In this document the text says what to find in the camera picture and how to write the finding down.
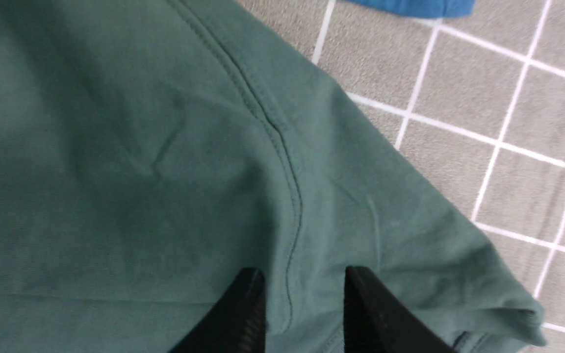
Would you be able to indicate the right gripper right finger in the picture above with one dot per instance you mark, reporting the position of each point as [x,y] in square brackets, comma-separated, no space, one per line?
[375,321]

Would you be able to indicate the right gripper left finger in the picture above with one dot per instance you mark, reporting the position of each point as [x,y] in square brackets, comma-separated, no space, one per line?
[236,323]

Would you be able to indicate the green long-sleeve shirt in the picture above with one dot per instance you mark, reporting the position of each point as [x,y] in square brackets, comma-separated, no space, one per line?
[152,149]

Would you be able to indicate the blue shirt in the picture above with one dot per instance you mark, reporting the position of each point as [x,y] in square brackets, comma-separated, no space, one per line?
[423,9]

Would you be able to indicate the grey checkered tablecloth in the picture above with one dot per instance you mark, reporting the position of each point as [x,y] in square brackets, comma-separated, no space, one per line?
[477,104]

